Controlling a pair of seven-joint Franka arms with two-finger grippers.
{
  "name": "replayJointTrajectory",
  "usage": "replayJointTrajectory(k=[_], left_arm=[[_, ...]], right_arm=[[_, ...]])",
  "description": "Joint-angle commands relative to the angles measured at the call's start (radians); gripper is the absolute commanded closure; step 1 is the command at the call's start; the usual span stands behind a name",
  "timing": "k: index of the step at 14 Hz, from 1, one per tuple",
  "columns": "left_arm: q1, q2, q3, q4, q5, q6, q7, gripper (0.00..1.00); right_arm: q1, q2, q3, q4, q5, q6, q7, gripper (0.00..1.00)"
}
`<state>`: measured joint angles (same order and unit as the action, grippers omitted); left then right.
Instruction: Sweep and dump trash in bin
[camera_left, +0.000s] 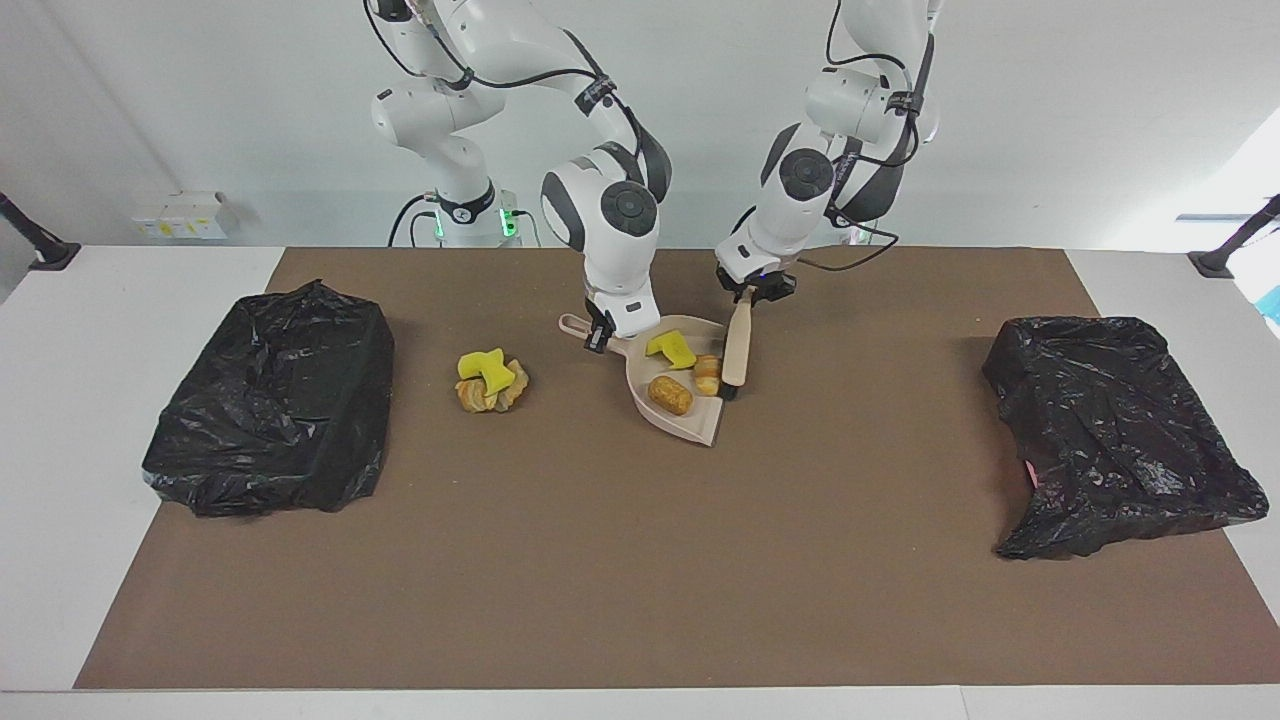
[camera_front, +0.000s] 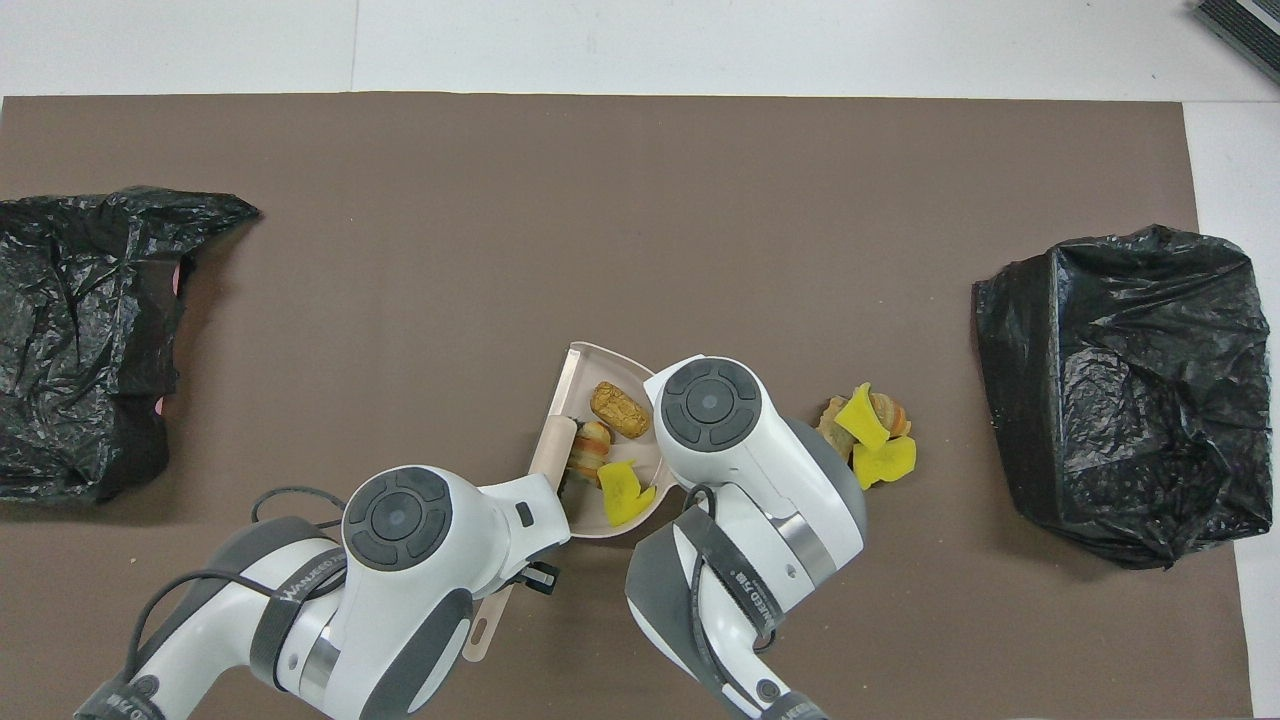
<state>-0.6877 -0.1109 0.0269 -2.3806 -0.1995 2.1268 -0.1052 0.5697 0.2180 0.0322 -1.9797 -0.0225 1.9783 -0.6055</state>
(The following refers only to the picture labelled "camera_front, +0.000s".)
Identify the beige plastic dustpan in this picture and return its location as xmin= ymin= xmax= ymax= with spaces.
xmin=527 ymin=342 xmax=691 ymax=542

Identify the yellow sponge piece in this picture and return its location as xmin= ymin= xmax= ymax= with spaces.
xmin=597 ymin=460 xmax=658 ymax=528

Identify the pale cream toy nugget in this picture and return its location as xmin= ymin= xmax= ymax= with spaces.
xmin=567 ymin=420 xmax=614 ymax=491

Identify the golden brown toy nugget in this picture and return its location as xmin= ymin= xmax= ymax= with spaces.
xmin=590 ymin=381 xmax=653 ymax=441

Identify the pile of yellow scraps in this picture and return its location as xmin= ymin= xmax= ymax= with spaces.
xmin=851 ymin=436 xmax=918 ymax=491
xmin=834 ymin=382 xmax=893 ymax=451

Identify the black bag lined bin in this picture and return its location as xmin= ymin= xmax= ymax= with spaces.
xmin=0 ymin=185 xmax=261 ymax=504
xmin=972 ymin=224 xmax=1276 ymax=571

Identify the brown table mat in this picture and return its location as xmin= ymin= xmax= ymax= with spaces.
xmin=0 ymin=92 xmax=1253 ymax=720

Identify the grey ribbed device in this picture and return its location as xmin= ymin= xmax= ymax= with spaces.
xmin=1193 ymin=0 xmax=1280 ymax=86

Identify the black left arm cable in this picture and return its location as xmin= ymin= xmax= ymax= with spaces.
xmin=122 ymin=486 xmax=349 ymax=691

